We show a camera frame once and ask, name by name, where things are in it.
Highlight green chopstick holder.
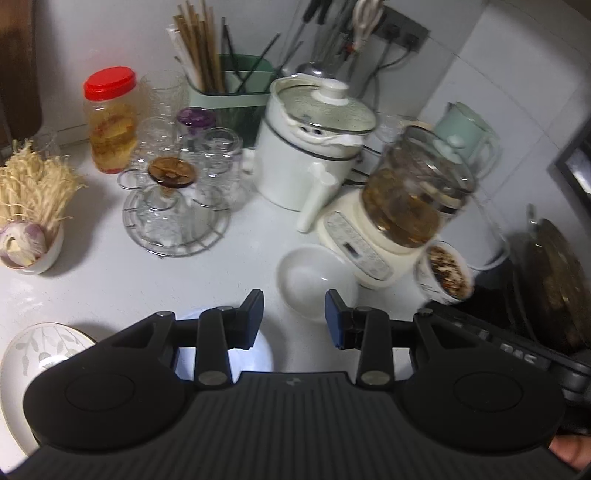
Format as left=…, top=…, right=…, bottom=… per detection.
left=187, top=54, right=279, bottom=149

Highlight white electric pot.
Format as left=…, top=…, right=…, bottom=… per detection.
left=252, top=76, right=379, bottom=233

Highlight wooden cutting board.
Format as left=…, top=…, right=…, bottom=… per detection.
left=0, top=0, right=45, bottom=142

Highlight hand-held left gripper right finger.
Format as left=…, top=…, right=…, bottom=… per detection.
left=324, top=290, right=497, bottom=387

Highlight small bowl with brown scraps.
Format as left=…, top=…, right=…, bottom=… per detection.
left=414, top=239, right=476, bottom=306

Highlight black framed panel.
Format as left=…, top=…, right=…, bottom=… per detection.
left=553, top=133, right=591, bottom=209

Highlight purple base drinking glass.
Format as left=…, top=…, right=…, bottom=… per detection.
left=177, top=106, right=216, bottom=154

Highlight glass kettle with tea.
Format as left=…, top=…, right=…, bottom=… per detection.
left=361, top=124, right=477, bottom=248

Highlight person's right hand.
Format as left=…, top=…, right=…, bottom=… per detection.
left=549, top=434, right=591, bottom=468

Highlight small clear glass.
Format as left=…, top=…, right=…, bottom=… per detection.
left=34, top=128, right=62, bottom=158

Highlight black chopsticks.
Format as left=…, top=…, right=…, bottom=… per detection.
left=221, top=17, right=283, bottom=94

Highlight pale green jug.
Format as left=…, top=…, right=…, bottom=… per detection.
left=433, top=101, right=502, bottom=179

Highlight enoki mushroom bunch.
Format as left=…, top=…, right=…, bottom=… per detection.
left=0, top=137, right=88, bottom=234

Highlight plain white bowl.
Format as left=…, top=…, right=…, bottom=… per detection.
left=276, top=246, right=360, bottom=324

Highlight cream electric kettle base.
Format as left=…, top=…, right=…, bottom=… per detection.
left=316, top=188, right=440, bottom=292

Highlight amber base drinking glass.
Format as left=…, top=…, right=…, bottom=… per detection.
left=146, top=156, right=198, bottom=243

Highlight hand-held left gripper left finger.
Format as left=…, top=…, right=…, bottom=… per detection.
left=97, top=289, right=265, bottom=388

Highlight white bowl with garlic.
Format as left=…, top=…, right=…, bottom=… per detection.
left=0, top=218, right=64, bottom=276

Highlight dark wok with lid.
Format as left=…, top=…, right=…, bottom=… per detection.
left=507, top=204, right=591, bottom=357

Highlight hanging metal utensils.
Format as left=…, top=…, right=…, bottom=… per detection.
left=294, top=0, right=354, bottom=80

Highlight wire glass rack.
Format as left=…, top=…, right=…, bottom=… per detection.
left=117, top=167, right=232, bottom=258

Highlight bundle of wooden chopsticks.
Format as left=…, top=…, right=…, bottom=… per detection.
left=167, top=0, right=228, bottom=96

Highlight grey wall outlet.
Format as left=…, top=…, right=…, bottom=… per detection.
left=375, top=4, right=431, bottom=53

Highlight leaf print white plate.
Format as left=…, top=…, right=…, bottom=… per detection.
left=0, top=322, right=99, bottom=468

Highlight red lid glass jar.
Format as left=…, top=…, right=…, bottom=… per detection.
left=83, top=66, right=140, bottom=175

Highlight white whisk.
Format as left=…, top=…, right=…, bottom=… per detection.
left=351, top=0, right=385, bottom=57

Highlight clear drinking glass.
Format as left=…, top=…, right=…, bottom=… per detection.
left=133, top=117, right=179, bottom=186
left=200, top=127, right=244, bottom=209

